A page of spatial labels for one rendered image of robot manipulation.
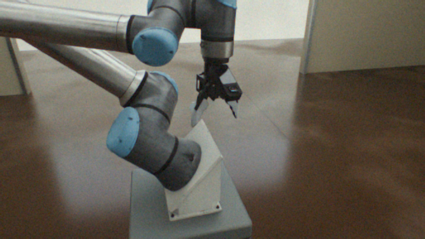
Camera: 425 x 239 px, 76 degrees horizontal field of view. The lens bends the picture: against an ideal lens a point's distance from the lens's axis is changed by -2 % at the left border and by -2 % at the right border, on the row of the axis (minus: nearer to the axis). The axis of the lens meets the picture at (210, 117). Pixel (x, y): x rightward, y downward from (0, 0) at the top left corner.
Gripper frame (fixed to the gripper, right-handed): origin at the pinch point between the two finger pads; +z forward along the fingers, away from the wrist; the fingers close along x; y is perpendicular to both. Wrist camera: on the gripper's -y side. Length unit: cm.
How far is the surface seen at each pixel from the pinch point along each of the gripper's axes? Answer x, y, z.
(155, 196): 16.1, 12.7, 33.3
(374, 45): -508, 269, 57
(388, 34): -533, 263, 36
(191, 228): 10.5, -6.6, 32.6
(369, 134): -257, 89, 110
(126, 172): 6, 148, 122
